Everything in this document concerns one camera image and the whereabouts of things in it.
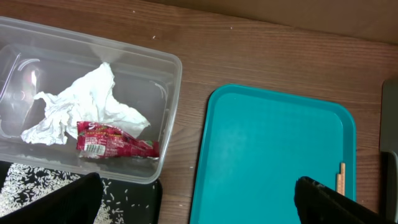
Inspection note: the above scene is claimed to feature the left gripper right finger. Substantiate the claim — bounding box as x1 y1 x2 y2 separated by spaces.
294 176 392 224

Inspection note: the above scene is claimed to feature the white napkin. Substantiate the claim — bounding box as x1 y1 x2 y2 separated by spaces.
21 62 150 146

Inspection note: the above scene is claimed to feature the black plastic tray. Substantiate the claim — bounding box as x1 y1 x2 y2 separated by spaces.
0 160 164 224

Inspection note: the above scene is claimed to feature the red snack wrapper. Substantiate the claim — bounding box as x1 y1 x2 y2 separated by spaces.
76 121 160 159

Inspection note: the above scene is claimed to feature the clear plastic bin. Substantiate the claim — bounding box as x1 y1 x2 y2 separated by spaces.
1 17 182 184

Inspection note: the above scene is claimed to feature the grey dishwasher rack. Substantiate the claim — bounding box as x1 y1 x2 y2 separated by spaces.
379 78 397 223

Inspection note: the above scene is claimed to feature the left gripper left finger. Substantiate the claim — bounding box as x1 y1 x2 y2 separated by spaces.
1 172 103 224

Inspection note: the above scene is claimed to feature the white rice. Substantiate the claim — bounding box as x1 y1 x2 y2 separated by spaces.
0 163 150 224

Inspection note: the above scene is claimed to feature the teal serving tray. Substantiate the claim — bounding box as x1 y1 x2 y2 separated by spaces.
190 85 356 224

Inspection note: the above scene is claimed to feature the wooden chopstick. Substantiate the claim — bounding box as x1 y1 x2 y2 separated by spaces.
340 162 346 195
336 174 341 194

